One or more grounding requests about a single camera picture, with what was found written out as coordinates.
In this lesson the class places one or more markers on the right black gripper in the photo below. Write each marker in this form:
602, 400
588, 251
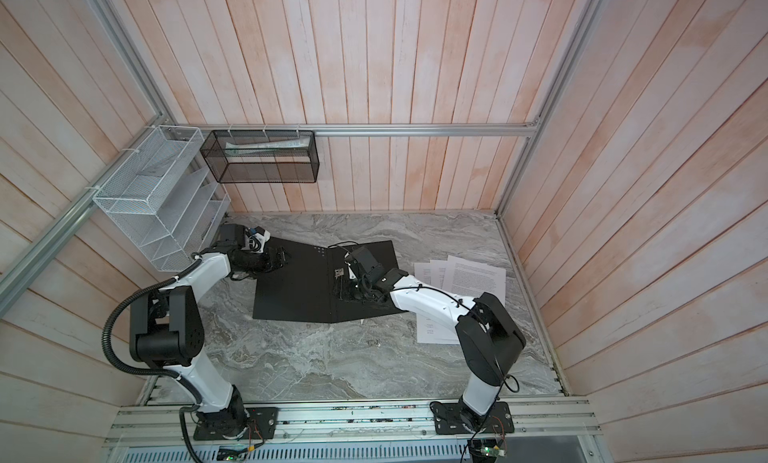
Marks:
347, 289

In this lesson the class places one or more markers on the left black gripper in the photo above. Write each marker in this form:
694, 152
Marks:
270, 263

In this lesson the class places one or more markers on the white folder black inside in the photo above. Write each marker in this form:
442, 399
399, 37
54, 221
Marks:
303, 289

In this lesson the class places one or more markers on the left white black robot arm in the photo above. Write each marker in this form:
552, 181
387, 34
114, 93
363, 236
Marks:
167, 332

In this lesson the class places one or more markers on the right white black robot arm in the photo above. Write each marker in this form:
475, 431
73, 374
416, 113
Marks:
491, 342

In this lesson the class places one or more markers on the bottom printed paper sheet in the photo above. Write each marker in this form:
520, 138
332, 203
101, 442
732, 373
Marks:
429, 332

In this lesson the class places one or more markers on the printed paper sheet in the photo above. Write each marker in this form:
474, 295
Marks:
437, 273
467, 278
429, 332

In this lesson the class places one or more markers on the middle printed paper sheet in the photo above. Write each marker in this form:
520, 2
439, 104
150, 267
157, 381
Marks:
437, 273

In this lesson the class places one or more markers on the black mesh basket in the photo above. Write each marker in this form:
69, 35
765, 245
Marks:
235, 170

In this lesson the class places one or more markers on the top printed paper sheet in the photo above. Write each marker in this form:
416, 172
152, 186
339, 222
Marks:
467, 278

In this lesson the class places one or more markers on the paper inside black basket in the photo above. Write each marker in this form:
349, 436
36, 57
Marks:
271, 148

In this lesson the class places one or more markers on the left green circuit board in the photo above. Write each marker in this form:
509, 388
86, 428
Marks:
232, 454

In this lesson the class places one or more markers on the green circuit board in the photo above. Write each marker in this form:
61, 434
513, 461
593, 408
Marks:
232, 454
485, 450

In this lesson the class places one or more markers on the right green circuit board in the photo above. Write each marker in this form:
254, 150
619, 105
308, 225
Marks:
485, 450

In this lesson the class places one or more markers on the white wire mesh organizer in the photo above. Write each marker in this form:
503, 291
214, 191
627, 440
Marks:
168, 209

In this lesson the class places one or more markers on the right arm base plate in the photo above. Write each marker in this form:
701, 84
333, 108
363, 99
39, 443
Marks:
457, 418

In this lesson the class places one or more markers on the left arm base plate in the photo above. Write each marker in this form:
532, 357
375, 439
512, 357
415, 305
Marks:
255, 422

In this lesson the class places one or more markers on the aluminium front rail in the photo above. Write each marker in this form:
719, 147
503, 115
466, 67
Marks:
330, 421

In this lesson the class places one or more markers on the horizontal aluminium wall bar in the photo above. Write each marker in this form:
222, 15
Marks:
387, 129

